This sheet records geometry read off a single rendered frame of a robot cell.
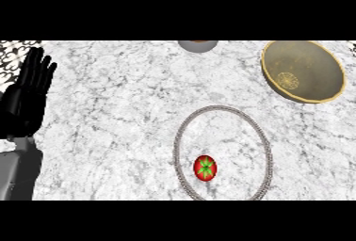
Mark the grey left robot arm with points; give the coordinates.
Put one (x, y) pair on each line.
(18, 169)

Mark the red tomato with green stem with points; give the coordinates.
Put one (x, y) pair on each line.
(204, 168)

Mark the white black patterned cloth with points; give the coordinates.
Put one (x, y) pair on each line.
(12, 59)

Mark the grey round cup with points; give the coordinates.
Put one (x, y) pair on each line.
(198, 45)

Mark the round marble placemat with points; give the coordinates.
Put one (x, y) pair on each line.
(222, 150)

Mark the olive bowl with yellow rim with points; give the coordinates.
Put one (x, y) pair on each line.
(303, 71)

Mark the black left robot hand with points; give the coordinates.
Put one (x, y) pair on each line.
(23, 97)

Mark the dark patterned object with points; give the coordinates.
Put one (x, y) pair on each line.
(353, 47)

